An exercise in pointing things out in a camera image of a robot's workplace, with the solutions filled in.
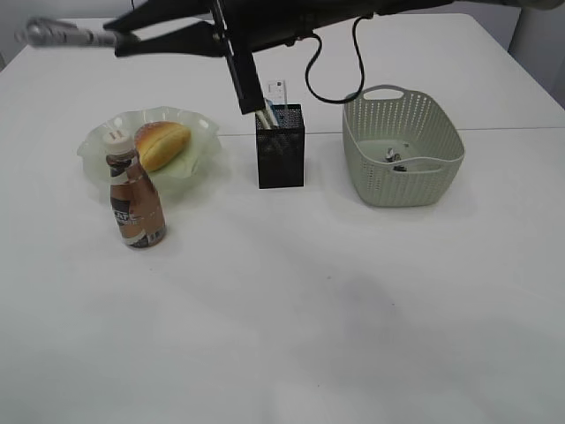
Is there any paper ball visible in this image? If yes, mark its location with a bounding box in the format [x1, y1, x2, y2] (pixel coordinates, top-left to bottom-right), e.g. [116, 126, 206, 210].
[385, 148, 407, 172]

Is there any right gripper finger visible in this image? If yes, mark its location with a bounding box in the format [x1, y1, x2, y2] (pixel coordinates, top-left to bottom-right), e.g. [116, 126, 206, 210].
[103, 0, 211, 32]
[115, 21, 228, 57]

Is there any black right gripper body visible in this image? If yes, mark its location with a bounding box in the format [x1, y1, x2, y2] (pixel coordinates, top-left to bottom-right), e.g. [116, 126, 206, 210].
[211, 0, 271, 115]

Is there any grey white pen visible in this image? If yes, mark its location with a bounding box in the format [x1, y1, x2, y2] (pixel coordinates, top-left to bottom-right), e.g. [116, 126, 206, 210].
[15, 18, 122, 48]

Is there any sugared bread bun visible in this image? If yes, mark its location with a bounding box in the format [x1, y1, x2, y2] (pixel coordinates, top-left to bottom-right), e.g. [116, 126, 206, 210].
[134, 121, 192, 172]

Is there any yellow grip pen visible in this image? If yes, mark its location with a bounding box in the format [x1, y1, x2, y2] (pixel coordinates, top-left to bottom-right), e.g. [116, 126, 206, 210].
[255, 110, 272, 130]

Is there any clear plastic ruler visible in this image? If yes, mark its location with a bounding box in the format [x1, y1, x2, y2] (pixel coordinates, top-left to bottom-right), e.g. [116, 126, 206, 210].
[266, 79, 288, 105]

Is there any green plastic basket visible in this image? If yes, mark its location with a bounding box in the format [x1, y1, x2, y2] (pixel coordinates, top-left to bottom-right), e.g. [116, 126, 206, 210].
[343, 85, 465, 208]

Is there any green wavy glass plate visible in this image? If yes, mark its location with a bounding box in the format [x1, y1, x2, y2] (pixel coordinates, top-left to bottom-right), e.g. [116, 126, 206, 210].
[77, 106, 222, 203]

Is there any brown coffee bottle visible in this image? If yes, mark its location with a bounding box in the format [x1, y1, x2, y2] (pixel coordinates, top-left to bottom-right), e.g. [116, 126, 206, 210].
[104, 130, 166, 248]

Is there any blue grip pen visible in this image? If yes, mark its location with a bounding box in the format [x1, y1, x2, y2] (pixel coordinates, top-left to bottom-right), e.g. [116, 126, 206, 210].
[264, 98, 280, 128]

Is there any black mesh pen holder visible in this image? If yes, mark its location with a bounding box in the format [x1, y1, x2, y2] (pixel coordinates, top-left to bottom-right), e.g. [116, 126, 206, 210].
[255, 103, 305, 189]

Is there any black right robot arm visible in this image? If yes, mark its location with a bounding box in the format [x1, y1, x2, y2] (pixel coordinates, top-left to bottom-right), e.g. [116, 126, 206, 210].
[103, 1, 442, 114]

